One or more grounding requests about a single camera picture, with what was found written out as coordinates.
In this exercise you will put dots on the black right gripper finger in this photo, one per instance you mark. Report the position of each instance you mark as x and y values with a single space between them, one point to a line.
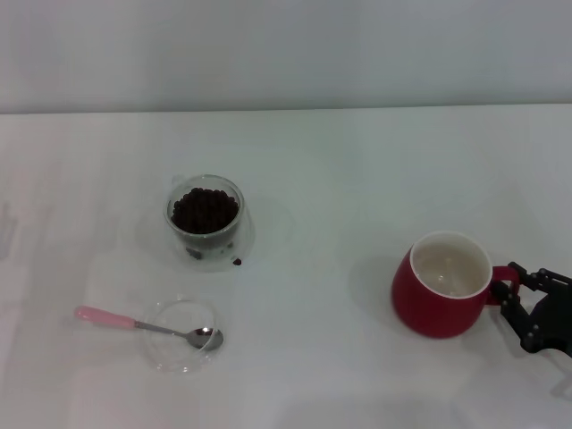
547 279
518 319

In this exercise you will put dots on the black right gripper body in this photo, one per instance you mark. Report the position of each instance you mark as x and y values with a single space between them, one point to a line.
558 322

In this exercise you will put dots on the red mug with white inside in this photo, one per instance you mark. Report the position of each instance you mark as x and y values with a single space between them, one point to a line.
429 313

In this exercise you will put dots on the small clear glass dish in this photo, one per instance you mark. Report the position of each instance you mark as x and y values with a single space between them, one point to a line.
174 357

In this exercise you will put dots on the pile of coffee beans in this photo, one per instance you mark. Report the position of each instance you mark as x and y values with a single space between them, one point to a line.
204 210

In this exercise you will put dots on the clear glass saucer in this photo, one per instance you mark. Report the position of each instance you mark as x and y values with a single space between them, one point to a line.
214 266

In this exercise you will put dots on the clear double-wall glass cup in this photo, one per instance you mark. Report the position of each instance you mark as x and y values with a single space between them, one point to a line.
168 210

